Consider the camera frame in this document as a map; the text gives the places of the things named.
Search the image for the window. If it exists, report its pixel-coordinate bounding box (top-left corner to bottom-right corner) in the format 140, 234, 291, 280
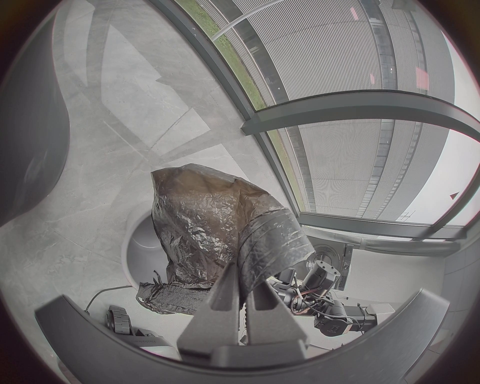
150, 0, 480, 241

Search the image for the white trash bin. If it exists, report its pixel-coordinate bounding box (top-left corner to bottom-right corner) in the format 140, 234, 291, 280
121, 207, 171, 290

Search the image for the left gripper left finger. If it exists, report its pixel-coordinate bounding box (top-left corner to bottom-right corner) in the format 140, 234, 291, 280
177, 262, 242, 354

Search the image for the black cable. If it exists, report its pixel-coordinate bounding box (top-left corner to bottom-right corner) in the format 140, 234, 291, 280
85, 286, 135, 313

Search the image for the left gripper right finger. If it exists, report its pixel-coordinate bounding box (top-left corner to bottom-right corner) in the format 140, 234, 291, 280
244, 280, 309, 352

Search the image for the black plastic bag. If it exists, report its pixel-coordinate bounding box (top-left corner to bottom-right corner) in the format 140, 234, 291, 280
136, 163, 316, 316

